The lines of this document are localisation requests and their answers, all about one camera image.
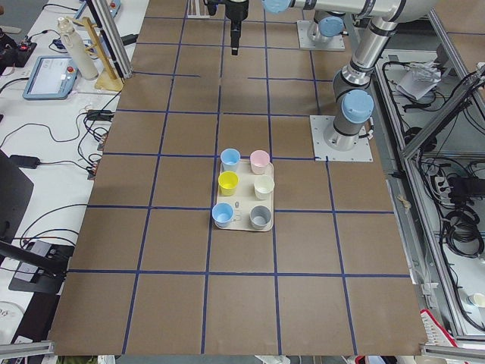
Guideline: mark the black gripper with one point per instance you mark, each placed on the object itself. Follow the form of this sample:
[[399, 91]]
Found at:
[[236, 11]]

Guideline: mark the grey plastic cup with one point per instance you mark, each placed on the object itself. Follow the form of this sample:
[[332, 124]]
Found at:
[[260, 217]]

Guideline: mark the light blue cup far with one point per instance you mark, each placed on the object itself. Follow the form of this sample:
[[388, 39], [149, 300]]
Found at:
[[230, 159]]

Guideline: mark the light blue cup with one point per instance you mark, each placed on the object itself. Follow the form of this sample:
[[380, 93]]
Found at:
[[230, 159], [222, 214]]

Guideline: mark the pink plastic cup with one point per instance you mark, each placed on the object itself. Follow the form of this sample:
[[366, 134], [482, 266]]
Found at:
[[259, 160]]

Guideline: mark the yellow plastic cup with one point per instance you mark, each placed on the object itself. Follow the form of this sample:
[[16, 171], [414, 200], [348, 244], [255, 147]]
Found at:
[[228, 182]]

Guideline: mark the cream plastic cup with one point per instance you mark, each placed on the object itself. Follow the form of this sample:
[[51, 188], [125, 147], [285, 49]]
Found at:
[[263, 187]]

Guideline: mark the light blue cup near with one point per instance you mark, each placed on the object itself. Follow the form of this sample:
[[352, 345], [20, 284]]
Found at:
[[222, 214]]

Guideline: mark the wooden mug tree stand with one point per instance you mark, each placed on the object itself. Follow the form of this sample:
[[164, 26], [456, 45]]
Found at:
[[108, 78]]

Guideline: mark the beige water bottle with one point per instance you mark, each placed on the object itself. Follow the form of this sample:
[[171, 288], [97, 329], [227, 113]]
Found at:
[[75, 47]]

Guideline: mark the beige plastic tray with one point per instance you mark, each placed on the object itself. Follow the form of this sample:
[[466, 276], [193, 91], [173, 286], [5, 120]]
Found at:
[[244, 199]]

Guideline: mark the blue teach pendant tablet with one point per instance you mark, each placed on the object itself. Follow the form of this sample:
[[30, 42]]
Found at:
[[52, 78]]

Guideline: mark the black power adapter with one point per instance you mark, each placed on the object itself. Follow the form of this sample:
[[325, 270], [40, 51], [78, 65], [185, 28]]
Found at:
[[25, 161]]

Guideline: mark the white wire cup rack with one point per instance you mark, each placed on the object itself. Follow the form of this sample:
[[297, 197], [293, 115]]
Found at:
[[196, 9]]

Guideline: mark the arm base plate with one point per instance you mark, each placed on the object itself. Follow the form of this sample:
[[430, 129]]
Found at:
[[330, 146], [322, 36]]

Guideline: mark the aluminium frame post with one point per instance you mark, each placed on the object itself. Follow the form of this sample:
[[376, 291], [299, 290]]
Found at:
[[113, 41]]

